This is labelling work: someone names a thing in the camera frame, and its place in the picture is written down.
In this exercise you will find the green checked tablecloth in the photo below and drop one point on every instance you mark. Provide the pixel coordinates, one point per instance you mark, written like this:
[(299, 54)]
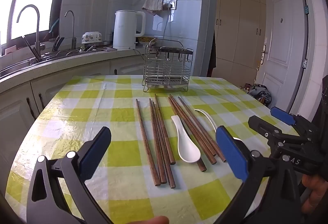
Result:
[(123, 116)]

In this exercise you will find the white ceramic spoon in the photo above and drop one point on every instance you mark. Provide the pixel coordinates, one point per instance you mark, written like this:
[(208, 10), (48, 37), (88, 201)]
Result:
[(208, 116), (188, 151)]

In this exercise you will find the tall steel faucet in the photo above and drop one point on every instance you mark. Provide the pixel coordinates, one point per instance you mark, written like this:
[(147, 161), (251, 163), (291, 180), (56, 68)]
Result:
[(38, 29)]

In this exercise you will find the cream wardrobe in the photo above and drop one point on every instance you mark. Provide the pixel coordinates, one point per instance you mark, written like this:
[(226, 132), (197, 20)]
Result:
[(240, 21)]

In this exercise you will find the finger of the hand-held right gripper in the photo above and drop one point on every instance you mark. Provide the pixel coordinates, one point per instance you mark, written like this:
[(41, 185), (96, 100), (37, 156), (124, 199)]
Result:
[(281, 115), (261, 126)]

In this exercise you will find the white patterned bowl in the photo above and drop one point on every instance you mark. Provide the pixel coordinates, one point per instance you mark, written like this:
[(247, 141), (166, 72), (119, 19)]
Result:
[(91, 37)]

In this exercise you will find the white panelled door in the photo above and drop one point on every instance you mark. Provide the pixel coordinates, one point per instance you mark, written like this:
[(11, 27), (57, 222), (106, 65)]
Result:
[(281, 47)]

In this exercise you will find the white electric kettle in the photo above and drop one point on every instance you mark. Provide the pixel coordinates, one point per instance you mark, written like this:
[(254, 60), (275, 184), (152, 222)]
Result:
[(125, 31)]

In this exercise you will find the yellow patterned bowl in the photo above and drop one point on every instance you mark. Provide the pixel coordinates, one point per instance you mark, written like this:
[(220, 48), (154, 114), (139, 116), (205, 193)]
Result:
[(146, 39)]

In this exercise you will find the silver wall socket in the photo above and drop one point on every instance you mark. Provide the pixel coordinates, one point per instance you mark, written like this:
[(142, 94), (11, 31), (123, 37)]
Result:
[(170, 4)]

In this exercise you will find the steel kitchen sink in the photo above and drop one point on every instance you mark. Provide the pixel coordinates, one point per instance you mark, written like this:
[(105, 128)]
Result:
[(15, 67)]

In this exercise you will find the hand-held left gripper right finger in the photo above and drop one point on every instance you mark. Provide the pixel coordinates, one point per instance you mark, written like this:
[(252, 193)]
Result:
[(230, 154)]

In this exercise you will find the grey square board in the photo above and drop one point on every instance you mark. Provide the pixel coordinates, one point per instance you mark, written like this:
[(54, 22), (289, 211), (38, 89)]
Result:
[(110, 49)]

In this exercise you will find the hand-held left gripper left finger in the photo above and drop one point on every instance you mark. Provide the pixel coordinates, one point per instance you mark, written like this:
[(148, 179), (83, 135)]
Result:
[(94, 154)]

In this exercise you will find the person's left hand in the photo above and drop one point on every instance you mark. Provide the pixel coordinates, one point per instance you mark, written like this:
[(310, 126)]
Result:
[(156, 221)]

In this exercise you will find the hanging checked dishcloth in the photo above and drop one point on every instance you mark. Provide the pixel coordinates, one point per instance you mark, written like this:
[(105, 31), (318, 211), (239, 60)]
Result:
[(152, 6)]

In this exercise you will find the person's right hand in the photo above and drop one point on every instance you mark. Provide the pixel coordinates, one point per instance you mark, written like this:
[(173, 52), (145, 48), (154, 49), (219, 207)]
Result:
[(316, 190)]

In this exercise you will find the small steel faucet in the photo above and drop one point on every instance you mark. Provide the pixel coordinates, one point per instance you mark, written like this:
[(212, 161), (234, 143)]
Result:
[(73, 34)]

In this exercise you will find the speckled kitchen counter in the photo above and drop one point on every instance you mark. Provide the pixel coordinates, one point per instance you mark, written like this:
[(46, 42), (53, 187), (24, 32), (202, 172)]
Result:
[(84, 60)]

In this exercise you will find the white base cabinets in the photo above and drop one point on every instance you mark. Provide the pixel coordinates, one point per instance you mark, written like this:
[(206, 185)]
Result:
[(15, 116)]

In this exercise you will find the pile of clothes and bags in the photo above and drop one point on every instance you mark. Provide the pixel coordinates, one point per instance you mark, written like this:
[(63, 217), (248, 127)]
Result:
[(258, 93)]

